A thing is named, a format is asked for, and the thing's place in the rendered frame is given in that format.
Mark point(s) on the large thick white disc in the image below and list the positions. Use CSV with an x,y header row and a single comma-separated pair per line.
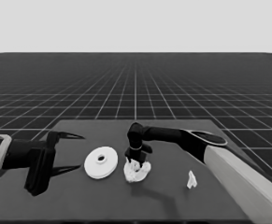
x,y
95,169

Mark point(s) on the small white T-shaped piece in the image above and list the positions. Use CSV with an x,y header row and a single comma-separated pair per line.
x,y
191,183

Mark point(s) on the white round carrier with pins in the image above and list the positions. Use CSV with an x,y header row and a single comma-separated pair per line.
x,y
140,176

